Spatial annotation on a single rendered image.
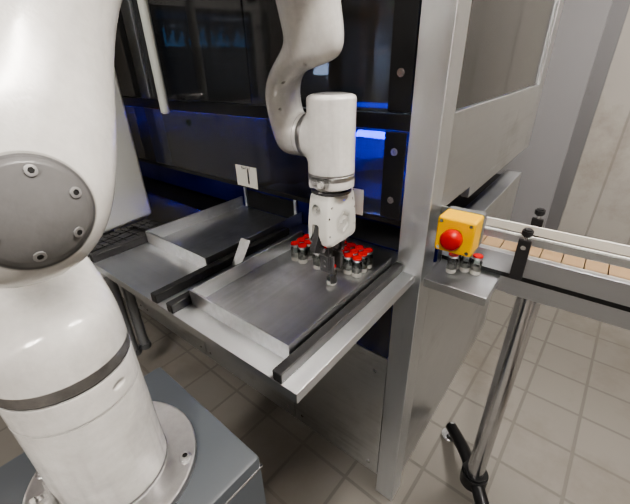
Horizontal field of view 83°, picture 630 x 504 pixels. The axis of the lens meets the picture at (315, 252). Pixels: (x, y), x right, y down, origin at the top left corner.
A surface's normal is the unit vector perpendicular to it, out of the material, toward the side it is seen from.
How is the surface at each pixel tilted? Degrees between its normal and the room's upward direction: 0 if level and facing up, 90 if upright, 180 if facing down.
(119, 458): 90
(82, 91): 73
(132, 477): 90
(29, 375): 86
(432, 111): 90
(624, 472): 0
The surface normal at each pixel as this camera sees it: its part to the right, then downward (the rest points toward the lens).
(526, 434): -0.03, -0.88
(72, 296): 0.43, -0.79
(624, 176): -0.64, 0.37
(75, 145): 0.90, -0.18
